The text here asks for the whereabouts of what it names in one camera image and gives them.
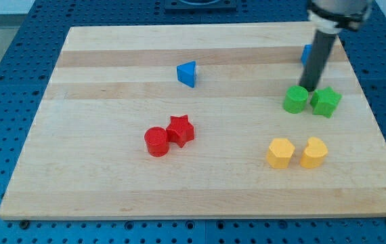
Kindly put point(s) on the yellow hexagon block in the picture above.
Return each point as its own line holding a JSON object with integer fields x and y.
{"x": 279, "y": 153}

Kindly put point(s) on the green cylinder block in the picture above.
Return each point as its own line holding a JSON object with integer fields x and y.
{"x": 295, "y": 99}

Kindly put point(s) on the red star block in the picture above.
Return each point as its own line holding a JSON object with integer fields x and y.
{"x": 180, "y": 130}

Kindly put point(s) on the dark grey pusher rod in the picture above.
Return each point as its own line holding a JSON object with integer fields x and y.
{"x": 316, "y": 60}

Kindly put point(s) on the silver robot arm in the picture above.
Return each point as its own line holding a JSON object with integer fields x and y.
{"x": 330, "y": 17}

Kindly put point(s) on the red cylinder block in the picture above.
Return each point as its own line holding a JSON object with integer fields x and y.
{"x": 156, "y": 141}

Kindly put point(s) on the blue cube block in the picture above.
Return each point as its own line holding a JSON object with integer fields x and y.
{"x": 305, "y": 53}

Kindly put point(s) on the wooden board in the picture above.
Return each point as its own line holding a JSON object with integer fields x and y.
{"x": 85, "y": 157}

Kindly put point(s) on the yellow heart block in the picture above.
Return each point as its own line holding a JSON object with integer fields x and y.
{"x": 314, "y": 153}

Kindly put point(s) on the green star block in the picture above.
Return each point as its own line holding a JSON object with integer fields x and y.
{"x": 325, "y": 101}

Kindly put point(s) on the blue triangle block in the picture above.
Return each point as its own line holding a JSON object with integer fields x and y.
{"x": 186, "y": 73}

